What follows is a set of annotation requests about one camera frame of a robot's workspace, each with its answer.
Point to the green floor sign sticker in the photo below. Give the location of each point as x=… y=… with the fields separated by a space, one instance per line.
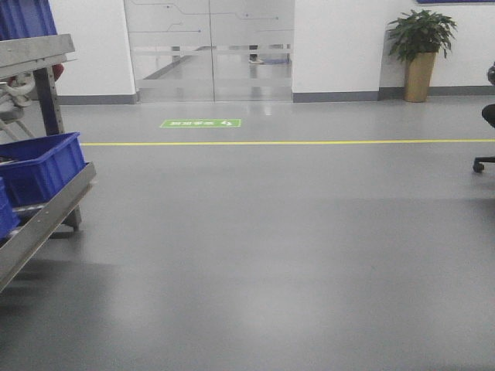
x=202 y=123

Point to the frosted glass double door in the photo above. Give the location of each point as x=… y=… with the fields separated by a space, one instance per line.
x=211 y=50

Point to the gold tall planter pot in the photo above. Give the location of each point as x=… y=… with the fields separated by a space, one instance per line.
x=418 y=74

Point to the blue plastic bin middle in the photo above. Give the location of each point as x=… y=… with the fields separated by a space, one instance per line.
x=40 y=167

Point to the blue plastic bin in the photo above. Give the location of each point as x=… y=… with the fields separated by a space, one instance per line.
x=26 y=18
x=9 y=219
x=40 y=167

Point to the green potted plant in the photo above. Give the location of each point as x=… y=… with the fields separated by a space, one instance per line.
x=419 y=32

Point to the blue plastic bin lower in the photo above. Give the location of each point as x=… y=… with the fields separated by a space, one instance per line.
x=9 y=219

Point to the black office chair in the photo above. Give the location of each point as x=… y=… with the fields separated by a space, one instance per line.
x=488 y=116

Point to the blue plastic bin top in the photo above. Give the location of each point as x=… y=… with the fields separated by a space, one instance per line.
x=26 y=18

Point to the metal conveyor rack frame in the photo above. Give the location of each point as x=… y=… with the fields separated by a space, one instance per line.
x=37 y=223

